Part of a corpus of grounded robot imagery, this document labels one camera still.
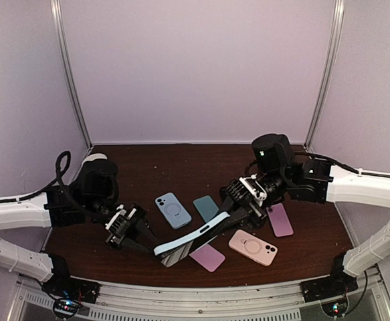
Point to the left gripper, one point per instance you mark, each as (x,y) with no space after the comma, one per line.
(117,241)

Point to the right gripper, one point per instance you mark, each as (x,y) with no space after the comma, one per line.
(247,216)

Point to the blue-cased phone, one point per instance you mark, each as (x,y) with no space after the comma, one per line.
(163,248)
(173,211)

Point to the dark green phone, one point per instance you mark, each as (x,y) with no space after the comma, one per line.
(206,207)

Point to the pink phone case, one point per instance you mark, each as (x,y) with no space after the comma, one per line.
(253,247)

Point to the purple phone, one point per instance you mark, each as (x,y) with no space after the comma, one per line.
(279,221)

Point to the pink magenta phone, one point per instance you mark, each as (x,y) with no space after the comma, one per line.
(208,257)

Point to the black phone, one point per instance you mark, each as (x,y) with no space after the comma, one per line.
(172,257)

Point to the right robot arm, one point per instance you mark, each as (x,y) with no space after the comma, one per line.
(319,179)

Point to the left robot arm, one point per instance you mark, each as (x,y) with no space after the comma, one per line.
(93,195)

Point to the small white cup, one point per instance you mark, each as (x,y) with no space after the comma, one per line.
(95,156)

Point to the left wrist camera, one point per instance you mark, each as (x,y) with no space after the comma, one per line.
(122,221)

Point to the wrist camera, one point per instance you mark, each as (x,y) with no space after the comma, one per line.
(246,189)
(122,221)

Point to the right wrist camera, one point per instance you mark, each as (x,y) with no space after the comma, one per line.
(246,189)

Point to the aluminium front rail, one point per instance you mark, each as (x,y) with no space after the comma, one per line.
(280,301)

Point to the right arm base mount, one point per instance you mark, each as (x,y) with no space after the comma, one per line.
(331,290)

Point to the right corner aluminium post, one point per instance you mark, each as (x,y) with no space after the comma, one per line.
(331,54)

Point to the corner aluminium post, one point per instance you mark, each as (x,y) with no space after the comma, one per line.
(68,73)
(331,54)

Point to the left corner aluminium post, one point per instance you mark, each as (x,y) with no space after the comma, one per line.
(68,73)

